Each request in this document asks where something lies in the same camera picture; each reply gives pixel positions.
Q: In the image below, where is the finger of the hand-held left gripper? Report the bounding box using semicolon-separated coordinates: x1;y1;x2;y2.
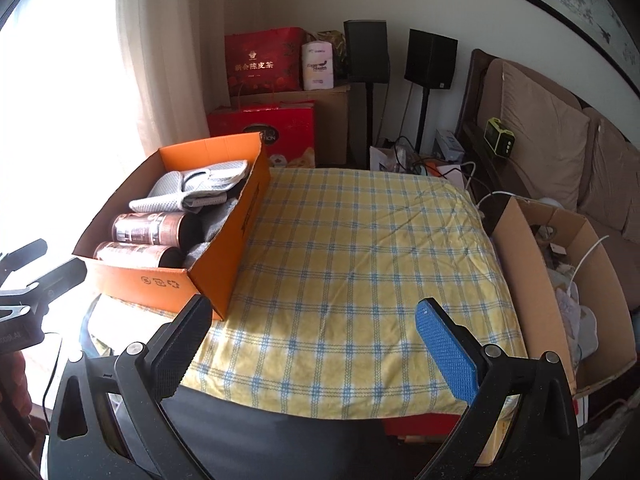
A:
0;239;49;267
0;257;88;313

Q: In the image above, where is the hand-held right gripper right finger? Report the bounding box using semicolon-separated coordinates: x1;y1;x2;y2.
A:
414;298;582;480

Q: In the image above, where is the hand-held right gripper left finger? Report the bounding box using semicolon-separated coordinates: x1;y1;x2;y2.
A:
50;295;213;480

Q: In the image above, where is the brown labelled canister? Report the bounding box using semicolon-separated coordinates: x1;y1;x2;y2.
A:
111;212;201;257
92;241;185;271

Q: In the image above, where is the orange cardboard box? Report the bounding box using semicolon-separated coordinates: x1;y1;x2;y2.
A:
72;131;273;322

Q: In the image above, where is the grey mesh cloth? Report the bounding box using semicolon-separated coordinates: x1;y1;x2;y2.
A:
129;159;250;213

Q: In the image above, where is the person's left forearm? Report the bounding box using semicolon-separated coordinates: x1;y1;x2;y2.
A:
9;352;32;411

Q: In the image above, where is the flat red box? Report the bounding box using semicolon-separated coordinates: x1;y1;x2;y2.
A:
382;412;461;441

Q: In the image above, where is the open brown cardboard box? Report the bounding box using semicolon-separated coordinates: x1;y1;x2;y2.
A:
492;196;631;396

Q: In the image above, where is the yellow plaid cloth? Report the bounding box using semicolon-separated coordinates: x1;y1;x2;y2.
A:
87;166;528;421

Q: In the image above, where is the white plastic bag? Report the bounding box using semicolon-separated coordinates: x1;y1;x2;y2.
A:
545;260;601;361

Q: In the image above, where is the small white box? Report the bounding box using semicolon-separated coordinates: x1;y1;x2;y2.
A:
437;162;463;190

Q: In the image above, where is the blue and white box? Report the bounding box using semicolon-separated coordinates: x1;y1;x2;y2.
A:
434;129;466;158

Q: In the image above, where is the green box-shaped device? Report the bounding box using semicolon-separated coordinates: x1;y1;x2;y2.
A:
484;117;516;157

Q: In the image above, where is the white sheer curtain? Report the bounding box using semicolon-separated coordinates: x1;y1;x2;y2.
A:
0;0;266;271

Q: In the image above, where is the black speaker stand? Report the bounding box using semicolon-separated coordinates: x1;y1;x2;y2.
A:
414;87;432;158

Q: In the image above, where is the red gift bag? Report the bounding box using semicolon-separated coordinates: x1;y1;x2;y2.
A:
207;101;317;168

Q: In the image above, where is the brown sofa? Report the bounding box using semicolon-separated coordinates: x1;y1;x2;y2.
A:
457;49;640;261

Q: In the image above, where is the black speaker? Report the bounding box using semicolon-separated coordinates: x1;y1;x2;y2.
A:
404;29;458;90
344;20;390;84

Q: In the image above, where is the red gift box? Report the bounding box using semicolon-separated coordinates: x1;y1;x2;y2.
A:
224;27;307;100

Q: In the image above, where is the white tissue pack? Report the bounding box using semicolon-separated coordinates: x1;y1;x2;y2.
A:
301;41;335;91

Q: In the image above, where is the white cable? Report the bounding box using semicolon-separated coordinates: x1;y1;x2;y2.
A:
475;191;516;213
570;234;611;311

